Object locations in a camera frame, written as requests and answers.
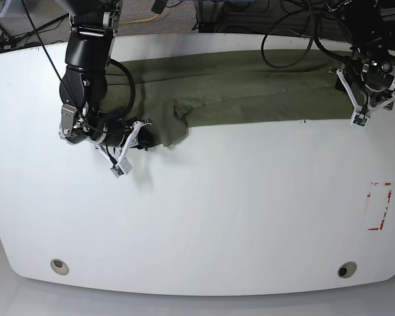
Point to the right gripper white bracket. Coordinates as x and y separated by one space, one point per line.
134 136

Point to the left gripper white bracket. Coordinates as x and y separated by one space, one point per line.
373 100

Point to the olive green T-shirt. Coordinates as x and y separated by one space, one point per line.
234 87

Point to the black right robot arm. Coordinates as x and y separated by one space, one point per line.
93 27

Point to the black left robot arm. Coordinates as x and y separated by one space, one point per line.
369 80

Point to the red tape rectangle marking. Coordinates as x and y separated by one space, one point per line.
377 204

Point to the right table grommet hole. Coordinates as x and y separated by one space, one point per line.
347 269

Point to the table grommet hole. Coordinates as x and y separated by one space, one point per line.
347 269
59 267

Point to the left table grommet hole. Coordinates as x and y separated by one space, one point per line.
59 267

